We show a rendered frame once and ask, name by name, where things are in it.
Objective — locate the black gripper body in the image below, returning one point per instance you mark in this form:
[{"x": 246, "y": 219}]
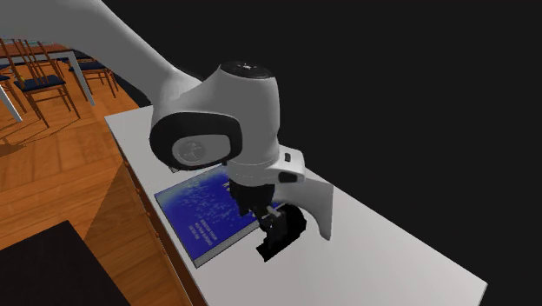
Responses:
[{"x": 250, "y": 196}]

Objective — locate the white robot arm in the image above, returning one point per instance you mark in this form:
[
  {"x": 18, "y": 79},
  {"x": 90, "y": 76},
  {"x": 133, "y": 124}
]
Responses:
[{"x": 220, "y": 114}]

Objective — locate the blue book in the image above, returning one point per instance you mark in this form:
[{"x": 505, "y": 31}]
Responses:
[{"x": 203, "y": 212}]

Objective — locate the black blocky object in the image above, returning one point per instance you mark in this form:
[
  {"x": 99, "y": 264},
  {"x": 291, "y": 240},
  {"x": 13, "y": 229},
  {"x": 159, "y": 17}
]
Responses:
[{"x": 287, "y": 233}]

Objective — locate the white curved object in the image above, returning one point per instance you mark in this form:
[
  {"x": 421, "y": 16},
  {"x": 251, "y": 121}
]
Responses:
[{"x": 320, "y": 203}]

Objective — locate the white-topped wooden dresser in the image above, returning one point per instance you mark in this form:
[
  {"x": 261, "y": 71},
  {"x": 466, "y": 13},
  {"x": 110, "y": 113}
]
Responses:
[{"x": 347, "y": 262}]

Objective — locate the wooden chair with blue seat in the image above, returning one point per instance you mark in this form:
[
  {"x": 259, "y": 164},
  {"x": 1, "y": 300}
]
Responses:
[
  {"x": 91, "y": 67},
  {"x": 40, "y": 83}
]

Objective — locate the dining table with white legs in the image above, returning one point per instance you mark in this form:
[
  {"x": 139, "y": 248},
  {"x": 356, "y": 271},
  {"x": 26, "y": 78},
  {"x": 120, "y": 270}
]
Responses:
[{"x": 80, "y": 74}]

